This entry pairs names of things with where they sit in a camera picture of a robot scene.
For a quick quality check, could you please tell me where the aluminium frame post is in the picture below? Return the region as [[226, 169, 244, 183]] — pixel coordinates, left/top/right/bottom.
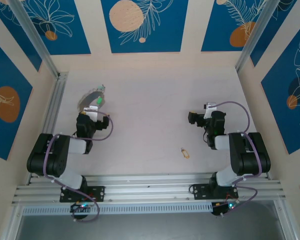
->
[[1, 204, 25, 240], [11, 0, 61, 78], [273, 199, 300, 240], [234, 0, 283, 72]]

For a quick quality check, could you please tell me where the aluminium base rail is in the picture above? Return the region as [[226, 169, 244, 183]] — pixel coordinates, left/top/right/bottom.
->
[[11, 173, 290, 207]]

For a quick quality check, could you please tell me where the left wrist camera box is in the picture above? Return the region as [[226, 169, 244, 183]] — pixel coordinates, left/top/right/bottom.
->
[[83, 105, 100, 121]]

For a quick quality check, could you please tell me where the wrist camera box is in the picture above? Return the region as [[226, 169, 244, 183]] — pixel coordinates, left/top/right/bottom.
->
[[204, 101, 218, 119], [83, 105, 100, 121]]

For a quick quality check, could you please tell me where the controller board with green light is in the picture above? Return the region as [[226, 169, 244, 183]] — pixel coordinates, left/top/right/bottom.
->
[[69, 202, 95, 216], [211, 201, 241, 217]]

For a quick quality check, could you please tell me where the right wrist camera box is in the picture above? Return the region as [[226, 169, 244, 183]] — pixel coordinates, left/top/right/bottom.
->
[[204, 101, 218, 119]]

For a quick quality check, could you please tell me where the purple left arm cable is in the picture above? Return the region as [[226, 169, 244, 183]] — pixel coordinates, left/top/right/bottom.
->
[[43, 111, 114, 223]]

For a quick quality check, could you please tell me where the white slotted cable duct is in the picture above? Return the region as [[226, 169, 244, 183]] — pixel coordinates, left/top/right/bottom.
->
[[22, 202, 213, 216]]

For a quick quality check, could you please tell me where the aluminium side rail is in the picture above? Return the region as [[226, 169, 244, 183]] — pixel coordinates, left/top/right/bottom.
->
[[26, 71, 70, 186]]

